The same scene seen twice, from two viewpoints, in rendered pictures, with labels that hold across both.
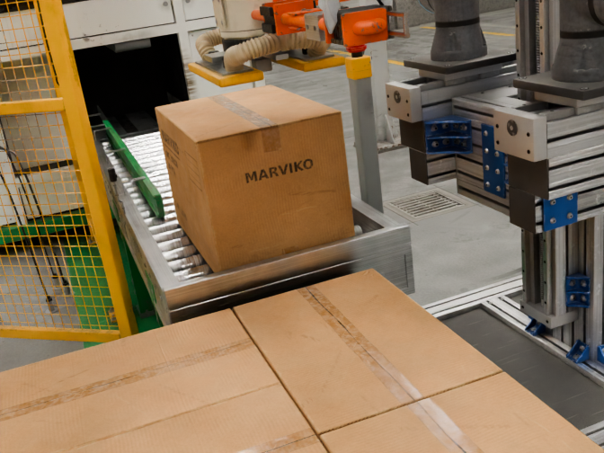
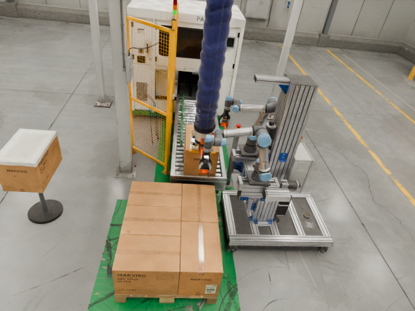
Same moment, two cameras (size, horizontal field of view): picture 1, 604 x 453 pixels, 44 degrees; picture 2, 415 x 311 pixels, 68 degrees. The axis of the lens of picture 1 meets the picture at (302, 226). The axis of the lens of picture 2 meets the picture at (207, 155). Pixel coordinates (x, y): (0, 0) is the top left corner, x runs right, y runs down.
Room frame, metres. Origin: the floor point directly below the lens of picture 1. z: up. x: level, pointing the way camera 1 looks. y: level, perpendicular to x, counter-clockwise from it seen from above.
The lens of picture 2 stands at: (-1.01, -0.55, 3.03)
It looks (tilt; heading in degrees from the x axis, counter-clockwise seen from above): 36 degrees down; 10
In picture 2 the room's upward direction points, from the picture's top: 8 degrees clockwise
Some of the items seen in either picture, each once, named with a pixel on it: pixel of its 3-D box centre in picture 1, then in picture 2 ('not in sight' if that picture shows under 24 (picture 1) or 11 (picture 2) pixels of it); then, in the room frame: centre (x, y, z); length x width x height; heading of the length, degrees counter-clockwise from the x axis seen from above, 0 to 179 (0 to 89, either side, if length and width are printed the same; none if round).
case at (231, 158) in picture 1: (249, 173); (200, 150); (2.17, 0.14, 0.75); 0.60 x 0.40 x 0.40; 18
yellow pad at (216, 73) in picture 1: (222, 64); (193, 142); (1.76, 0.13, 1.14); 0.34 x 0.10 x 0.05; 17
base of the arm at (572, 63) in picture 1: (589, 51); (259, 173); (1.55, -0.64, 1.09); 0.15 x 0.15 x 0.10
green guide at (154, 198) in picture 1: (119, 159); (180, 115); (3.20, 0.76, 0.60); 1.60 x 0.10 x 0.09; 18
